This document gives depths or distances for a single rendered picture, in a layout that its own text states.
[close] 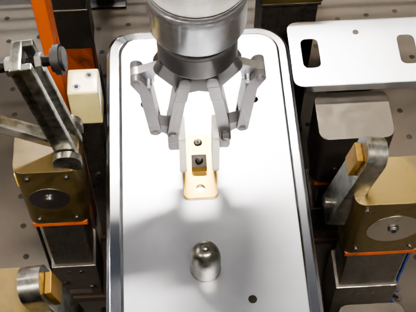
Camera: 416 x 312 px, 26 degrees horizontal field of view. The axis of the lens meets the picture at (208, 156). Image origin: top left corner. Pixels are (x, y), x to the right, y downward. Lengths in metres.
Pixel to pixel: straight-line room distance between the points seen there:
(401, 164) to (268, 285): 0.19
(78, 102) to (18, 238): 0.37
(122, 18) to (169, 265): 0.68
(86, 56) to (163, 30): 0.55
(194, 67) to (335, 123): 0.32
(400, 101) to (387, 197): 0.52
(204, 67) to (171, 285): 0.26
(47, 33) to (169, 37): 0.22
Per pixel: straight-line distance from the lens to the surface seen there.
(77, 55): 1.31
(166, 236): 0.98
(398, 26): 1.16
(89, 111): 1.03
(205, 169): 1.01
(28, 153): 0.99
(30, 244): 1.33
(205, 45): 0.77
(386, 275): 1.15
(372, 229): 1.01
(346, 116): 1.09
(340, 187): 0.97
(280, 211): 0.99
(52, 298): 0.87
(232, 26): 0.77
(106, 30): 1.53
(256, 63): 0.87
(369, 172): 0.92
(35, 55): 0.86
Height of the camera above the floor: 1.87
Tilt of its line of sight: 58 degrees down
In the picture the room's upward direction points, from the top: straight up
